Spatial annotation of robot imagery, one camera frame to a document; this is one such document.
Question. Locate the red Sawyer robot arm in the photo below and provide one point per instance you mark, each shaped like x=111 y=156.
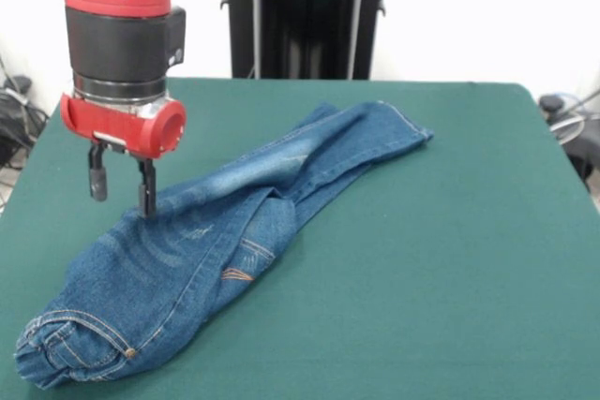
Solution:
x=117 y=11

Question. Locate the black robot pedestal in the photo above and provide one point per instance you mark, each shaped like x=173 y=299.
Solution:
x=304 y=20

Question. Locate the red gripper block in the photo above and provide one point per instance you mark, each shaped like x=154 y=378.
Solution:
x=122 y=126

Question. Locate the dark green table cloth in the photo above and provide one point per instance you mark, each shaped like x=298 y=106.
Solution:
x=422 y=278

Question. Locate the blue denim jeans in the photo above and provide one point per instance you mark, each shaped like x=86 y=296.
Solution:
x=164 y=255

